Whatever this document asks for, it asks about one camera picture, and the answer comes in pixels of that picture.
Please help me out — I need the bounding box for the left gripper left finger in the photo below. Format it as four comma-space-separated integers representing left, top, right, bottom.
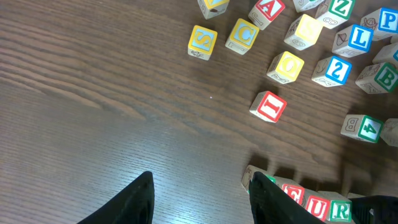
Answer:
78, 171, 155, 224

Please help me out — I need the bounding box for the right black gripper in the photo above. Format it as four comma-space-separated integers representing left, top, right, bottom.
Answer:
351, 195, 397, 224

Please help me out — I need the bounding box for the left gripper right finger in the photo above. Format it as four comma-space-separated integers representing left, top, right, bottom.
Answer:
249, 172, 323, 224

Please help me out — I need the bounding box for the red E block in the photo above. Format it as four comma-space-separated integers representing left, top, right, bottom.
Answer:
275, 177, 305, 205

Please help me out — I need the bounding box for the green R block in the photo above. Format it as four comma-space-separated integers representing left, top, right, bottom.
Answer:
318, 191, 354, 223

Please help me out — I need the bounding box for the green N block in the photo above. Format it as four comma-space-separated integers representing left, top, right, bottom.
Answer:
241, 165, 276, 193

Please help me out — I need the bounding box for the red U block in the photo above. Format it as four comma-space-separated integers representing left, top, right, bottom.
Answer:
303, 189, 331, 222

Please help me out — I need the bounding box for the yellow block centre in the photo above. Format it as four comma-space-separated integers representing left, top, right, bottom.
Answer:
380, 118, 398, 147

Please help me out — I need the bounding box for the green 4 block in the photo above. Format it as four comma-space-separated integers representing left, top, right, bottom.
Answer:
340, 114, 384, 143

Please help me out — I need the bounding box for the red I block left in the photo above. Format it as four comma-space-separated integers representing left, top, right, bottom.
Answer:
249, 91, 287, 123

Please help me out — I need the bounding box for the green B block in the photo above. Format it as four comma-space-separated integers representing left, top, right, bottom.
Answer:
355, 62, 397, 94

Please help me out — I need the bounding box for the yellow O block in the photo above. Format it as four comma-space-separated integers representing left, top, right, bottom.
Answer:
266, 51, 305, 84

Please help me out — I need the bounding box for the blue 2 block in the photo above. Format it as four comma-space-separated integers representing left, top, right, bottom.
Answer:
312, 56, 352, 87

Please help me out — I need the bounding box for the blue H block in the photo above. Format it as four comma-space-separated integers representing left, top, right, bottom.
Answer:
373, 43, 398, 68

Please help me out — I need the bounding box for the blue L block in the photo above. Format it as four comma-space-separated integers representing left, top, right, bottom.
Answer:
332, 24, 374, 58

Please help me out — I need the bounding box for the yellow C block left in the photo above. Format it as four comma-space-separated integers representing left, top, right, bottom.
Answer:
225, 18, 259, 55

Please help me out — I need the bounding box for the yellow s block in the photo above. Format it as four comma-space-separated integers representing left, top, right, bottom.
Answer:
188, 25, 218, 60
284, 14, 323, 50

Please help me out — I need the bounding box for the yellow S block left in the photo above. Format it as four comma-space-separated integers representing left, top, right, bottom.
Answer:
188, 25, 218, 60

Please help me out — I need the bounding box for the blue P block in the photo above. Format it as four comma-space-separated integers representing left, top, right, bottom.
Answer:
360, 7, 397, 41

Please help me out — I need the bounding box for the red A block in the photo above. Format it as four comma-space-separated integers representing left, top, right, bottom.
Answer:
248, 0, 285, 30

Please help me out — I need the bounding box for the green Z block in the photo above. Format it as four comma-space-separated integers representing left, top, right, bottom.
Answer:
315, 0, 356, 29

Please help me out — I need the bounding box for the yellow block upper left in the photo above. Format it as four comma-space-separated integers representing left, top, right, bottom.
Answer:
198, 0, 229, 19

